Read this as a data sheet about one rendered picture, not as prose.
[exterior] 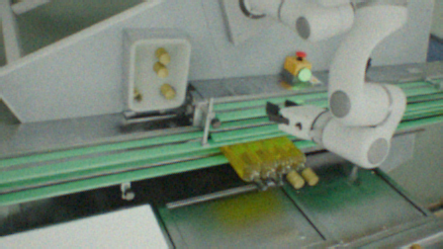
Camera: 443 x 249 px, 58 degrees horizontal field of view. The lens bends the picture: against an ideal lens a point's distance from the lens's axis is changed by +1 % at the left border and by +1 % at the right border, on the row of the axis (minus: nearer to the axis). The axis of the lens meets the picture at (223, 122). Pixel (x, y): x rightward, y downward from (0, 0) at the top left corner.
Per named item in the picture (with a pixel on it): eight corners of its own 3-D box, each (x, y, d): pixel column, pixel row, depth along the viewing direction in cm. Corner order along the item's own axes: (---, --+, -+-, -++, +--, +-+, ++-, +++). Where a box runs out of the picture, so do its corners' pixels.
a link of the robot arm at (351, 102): (377, 11, 75) (368, 123, 77) (326, 2, 68) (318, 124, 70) (419, 4, 67) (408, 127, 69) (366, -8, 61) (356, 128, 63)
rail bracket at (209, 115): (190, 132, 125) (207, 156, 116) (197, 85, 116) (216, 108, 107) (199, 130, 126) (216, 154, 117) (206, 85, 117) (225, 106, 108)
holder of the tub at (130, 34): (121, 111, 125) (128, 124, 119) (123, 28, 110) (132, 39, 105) (171, 106, 133) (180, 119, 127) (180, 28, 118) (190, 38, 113)
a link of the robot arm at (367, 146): (381, 87, 65) (418, 89, 69) (334, 75, 73) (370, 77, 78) (360, 173, 68) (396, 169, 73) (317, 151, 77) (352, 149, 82)
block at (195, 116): (182, 116, 129) (191, 127, 124) (186, 90, 124) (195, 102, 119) (192, 115, 130) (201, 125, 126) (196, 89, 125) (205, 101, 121)
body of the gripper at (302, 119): (308, 150, 79) (274, 132, 88) (345, 143, 83) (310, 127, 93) (311, 115, 76) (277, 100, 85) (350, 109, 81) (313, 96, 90)
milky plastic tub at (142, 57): (121, 98, 122) (129, 113, 116) (123, 28, 110) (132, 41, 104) (173, 93, 130) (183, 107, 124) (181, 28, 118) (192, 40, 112)
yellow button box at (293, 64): (281, 73, 147) (292, 82, 142) (286, 54, 143) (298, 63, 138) (296, 71, 151) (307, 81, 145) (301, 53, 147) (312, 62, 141)
